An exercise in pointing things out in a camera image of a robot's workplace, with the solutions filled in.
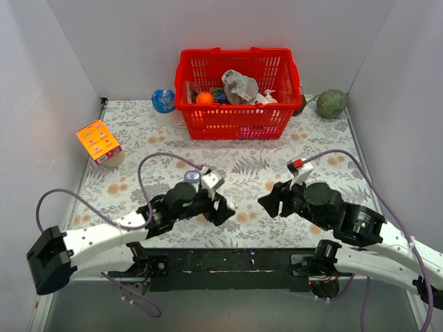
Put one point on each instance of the beige round container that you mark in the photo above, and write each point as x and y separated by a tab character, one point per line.
114	161

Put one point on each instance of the white pump bottle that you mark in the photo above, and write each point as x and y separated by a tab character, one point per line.
265	98

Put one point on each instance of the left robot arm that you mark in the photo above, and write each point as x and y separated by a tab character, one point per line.
57	255

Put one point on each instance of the crumpled grey plastic bag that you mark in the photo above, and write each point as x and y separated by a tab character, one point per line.
239	89

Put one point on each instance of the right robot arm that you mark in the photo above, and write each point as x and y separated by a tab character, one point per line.
364	242

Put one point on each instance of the green melon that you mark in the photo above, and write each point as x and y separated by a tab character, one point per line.
331	103

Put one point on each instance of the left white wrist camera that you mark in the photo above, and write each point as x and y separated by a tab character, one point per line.
210	180

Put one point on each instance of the green blue item in basket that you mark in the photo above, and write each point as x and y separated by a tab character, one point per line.
219	95

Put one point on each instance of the purple earbud charging case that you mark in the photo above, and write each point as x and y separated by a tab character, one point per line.
192	176

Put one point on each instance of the white earbud charging case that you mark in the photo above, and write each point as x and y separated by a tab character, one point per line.
222	205

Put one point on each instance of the blue lidded white cup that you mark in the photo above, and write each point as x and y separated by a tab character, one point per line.
165	110

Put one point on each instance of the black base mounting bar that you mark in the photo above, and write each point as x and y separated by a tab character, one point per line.
189	269

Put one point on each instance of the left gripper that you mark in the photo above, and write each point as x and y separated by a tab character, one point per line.
214	208

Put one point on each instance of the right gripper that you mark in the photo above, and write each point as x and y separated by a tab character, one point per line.
280	202

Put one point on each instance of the orange fruit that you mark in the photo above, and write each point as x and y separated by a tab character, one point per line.
205	98

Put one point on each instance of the orange snack box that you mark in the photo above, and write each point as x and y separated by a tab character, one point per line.
100	144

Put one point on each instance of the red plastic shopping basket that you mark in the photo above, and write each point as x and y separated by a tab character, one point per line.
201	70

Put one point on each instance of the floral patterned table mat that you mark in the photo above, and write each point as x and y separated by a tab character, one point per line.
157	157

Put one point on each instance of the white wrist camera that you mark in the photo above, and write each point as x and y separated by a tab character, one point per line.
300	169
210	180

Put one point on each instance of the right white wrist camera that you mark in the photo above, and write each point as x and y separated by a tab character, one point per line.
300	169

